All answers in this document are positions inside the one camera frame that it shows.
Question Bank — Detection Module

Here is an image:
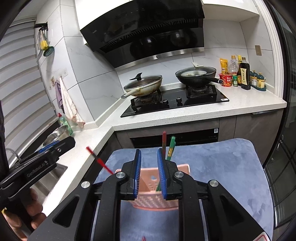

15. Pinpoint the dark purple chopstick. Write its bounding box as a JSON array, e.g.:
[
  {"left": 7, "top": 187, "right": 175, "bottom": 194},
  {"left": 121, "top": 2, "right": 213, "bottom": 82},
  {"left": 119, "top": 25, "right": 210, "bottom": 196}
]
[{"left": 162, "top": 131, "right": 167, "bottom": 160}]

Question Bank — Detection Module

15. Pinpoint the dark green chopstick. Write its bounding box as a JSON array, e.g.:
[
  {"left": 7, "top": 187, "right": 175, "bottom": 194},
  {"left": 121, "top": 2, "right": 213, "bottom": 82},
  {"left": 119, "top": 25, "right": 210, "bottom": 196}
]
[{"left": 166, "top": 136, "right": 176, "bottom": 161}]

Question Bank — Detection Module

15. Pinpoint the person's left hand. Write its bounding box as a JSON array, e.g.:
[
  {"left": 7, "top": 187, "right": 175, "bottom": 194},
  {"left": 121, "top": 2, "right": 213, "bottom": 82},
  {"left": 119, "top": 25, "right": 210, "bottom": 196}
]
[{"left": 2, "top": 188, "right": 47, "bottom": 240}]

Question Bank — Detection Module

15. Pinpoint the stainless steel sink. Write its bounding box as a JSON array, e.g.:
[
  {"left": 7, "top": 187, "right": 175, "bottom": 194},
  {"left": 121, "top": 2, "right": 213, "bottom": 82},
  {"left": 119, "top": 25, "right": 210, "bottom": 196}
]
[{"left": 32, "top": 163, "right": 68, "bottom": 196}]

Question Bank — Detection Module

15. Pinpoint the chrome faucet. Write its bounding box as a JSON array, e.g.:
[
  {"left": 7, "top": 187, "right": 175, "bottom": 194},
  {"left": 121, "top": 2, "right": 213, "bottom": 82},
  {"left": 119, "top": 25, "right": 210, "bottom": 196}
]
[{"left": 5, "top": 147, "right": 23, "bottom": 163}]

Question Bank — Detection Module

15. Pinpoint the pink perforated utensil holder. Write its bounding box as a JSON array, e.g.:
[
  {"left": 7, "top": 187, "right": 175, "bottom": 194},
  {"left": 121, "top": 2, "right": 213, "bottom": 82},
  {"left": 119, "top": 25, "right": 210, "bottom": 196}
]
[{"left": 129, "top": 168, "right": 179, "bottom": 211}]

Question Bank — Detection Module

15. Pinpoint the stainless steel bowl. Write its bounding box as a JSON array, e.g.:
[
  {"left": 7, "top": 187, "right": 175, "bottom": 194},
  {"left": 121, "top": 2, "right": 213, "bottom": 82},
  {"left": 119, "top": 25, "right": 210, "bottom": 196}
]
[{"left": 43, "top": 126, "right": 70, "bottom": 147}]

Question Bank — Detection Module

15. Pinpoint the green dish soap bottle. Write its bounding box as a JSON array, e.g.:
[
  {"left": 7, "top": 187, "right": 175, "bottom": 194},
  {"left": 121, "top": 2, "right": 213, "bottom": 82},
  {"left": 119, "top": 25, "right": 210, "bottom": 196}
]
[{"left": 58, "top": 113, "right": 73, "bottom": 135}]

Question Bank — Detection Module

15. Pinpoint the black gas hob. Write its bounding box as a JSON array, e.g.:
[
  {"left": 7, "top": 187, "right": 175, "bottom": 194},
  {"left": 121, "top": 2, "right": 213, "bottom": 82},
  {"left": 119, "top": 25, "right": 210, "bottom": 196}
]
[{"left": 121, "top": 84, "right": 229, "bottom": 118}]

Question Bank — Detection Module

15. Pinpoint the beige wok with glass lid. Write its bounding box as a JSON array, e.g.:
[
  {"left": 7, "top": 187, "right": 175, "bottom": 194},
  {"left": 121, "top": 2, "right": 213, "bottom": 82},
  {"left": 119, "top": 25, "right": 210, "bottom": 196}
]
[{"left": 121, "top": 73, "right": 163, "bottom": 99}]

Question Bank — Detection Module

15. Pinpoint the white hanging towel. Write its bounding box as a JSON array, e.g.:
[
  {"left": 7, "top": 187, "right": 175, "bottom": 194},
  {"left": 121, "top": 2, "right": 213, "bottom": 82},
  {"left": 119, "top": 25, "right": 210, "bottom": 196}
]
[{"left": 59, "top": 76, "right": 85, "bottom": 128}]

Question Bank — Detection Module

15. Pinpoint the blue-grey table cloth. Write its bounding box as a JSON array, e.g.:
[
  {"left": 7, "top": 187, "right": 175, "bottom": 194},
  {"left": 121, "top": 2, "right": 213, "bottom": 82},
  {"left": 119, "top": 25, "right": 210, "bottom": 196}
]
[{"left": 94, "top": 138, "right": 275, "bottom": 241}]

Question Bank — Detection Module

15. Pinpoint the black frying pan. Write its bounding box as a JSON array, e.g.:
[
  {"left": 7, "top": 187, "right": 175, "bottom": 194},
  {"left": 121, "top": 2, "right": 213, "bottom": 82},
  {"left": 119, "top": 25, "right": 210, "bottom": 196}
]
[{"left": 175, "top": 62, "right": 223, "bottom": 89}]

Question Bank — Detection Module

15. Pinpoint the purple hanging cloth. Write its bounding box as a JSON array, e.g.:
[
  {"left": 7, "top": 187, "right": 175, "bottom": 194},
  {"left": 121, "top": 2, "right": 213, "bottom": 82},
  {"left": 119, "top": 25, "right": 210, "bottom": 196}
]
[{"left": 55, "top": 80, "right": 64, "bottom": 113}]

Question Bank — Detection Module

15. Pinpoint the red instant noodle cup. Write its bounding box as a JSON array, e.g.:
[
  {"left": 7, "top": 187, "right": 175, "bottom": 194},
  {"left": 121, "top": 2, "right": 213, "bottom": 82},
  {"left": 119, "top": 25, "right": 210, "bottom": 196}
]
[{"left": 219, "top": 73, "right": 232, "bottom": 87}]

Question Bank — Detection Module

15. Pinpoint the small green-capped jar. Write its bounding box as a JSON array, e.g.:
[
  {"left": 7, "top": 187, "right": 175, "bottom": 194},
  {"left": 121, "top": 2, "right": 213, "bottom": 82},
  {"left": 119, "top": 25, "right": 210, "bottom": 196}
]
[{"left": 232, "top": 75, "right": 238, "bottom": 87}]

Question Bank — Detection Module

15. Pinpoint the yellow-capped sauce bottle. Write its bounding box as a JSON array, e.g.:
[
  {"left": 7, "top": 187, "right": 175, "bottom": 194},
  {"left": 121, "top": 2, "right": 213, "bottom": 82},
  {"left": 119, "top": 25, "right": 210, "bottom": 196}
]
[{"left": 237, "top": 55, "right": 242, "bottom": 86}]

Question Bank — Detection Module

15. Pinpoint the yellow snack packet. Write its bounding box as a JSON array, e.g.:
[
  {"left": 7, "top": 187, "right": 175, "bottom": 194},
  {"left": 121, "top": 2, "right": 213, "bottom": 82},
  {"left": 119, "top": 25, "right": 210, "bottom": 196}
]
[{"left": 220, "top": 58, "right": 229, "bottom": 75}]

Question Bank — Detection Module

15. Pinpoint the clear plastic oil bottle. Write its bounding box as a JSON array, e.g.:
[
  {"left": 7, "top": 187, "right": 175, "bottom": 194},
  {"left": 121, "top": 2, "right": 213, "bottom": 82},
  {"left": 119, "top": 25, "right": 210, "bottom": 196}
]
[{"left": 228, "top": 55, "right": 239, "bottom": 75}]

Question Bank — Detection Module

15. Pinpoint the green spice jar rack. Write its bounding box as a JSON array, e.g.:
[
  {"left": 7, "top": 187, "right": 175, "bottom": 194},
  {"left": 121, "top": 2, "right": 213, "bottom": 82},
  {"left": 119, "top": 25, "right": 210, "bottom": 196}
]
[{"left": 250, "top": 70, "right": 266, "bottom": 91}]

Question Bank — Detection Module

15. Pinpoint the teal hanging strainer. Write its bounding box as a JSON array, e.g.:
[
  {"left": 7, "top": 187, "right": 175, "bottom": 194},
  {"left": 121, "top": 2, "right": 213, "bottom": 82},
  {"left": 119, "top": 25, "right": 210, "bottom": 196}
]
[{"left": 43, "top": 46, "right": 54, "bottom": 57}]

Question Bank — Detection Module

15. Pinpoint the dark soy sauce bottle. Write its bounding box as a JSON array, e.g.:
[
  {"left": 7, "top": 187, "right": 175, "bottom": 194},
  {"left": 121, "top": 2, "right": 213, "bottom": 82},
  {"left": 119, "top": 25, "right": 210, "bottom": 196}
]
[{"left": 240, "top": 57, "right": 251, "bottom": 90}]

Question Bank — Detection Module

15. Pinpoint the black range hood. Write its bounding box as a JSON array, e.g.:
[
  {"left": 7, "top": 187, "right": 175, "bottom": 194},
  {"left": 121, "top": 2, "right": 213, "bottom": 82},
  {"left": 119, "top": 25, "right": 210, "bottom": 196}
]
[{"left": 81, "top": 1, "right": 205, "bottom": 70}]

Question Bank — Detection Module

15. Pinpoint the yellow hanging brush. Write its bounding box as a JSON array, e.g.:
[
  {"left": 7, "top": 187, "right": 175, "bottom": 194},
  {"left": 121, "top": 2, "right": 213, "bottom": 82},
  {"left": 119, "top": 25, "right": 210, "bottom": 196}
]
[{"left": 39, "top": 40, "right": 49, "bottom": 51}]

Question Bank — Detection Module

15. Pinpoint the brass wall switch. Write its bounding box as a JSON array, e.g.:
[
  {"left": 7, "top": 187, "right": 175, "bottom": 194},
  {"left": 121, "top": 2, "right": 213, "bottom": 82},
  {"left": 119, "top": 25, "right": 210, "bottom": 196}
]
[{"left": 255, "top": 45, "right": 262, "bottom": 56}]

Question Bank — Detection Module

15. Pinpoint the wall utensil hook rack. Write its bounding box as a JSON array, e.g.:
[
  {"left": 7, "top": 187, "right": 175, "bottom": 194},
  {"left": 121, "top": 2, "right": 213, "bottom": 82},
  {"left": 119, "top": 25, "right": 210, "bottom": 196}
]
[{"left": 34, "top": 22, "right": 48, "bottom": 32}]

